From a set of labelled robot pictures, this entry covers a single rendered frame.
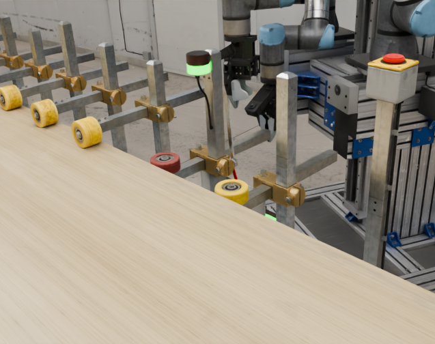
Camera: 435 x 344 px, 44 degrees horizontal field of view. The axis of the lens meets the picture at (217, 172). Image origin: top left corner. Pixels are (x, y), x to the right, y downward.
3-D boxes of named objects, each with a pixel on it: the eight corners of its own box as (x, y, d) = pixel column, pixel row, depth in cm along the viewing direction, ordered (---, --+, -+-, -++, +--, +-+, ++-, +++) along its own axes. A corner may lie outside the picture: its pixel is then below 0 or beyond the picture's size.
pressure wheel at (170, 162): (170, 184, 154) (166, 147, 149) (188, 193, 149) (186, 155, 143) (147, 194, 149) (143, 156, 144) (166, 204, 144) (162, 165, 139)
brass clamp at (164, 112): (149, 110, 174) (148, 95, 172) (177, 119, 165) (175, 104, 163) (134, 115, 170) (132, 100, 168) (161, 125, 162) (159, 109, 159)
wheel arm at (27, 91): (124, 67, 219) (123, 59, 217) (129, 69, 216) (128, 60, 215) (7, 99, 188) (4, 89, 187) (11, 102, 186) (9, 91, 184)
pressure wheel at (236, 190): (216, 218, 136) (214, 177, 131) (247, 216, 136) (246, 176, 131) (217, 235, 129) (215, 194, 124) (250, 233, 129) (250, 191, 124)
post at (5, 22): (29, 121, 246) (5, 13, 225) (32, 123, 244) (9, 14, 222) (21, 123, 244) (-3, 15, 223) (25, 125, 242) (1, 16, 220)
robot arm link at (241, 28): (217, 20, 142) (230, 14, 149) (218, 37, 144) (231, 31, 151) (243, 21, 139) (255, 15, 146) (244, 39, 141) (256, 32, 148)
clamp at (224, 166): (203, 160, 162) (201, 145, 160) (235, 173, 153) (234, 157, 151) (188, 166, 158) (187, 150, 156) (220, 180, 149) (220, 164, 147)
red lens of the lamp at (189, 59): (199, 57, 141) (198, 49, 140) (214, 61, 137) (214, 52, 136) (181, 63, 137) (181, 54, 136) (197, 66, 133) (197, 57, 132)
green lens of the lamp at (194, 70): (199, 67, 142) (199, 59, 141) (215, 71, 138) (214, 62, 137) (182, 72, 138) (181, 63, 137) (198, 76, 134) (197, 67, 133)
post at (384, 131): (368, 271, 129) (385, 91, 109) (386, 280, 126) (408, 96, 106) (358, 280, 126) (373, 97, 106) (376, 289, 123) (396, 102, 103)
